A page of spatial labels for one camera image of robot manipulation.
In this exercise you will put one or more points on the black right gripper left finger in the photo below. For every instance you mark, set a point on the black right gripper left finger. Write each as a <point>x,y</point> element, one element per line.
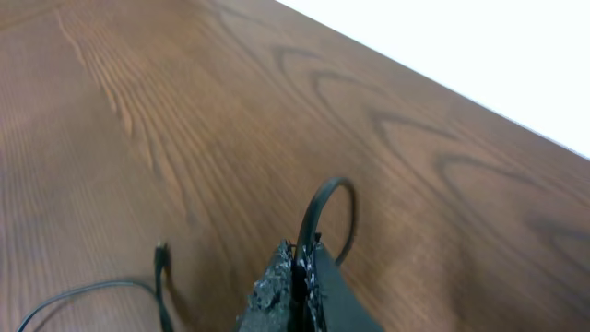
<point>271,306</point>

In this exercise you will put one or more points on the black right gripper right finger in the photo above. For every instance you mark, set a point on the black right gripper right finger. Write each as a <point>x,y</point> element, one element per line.
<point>327,301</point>

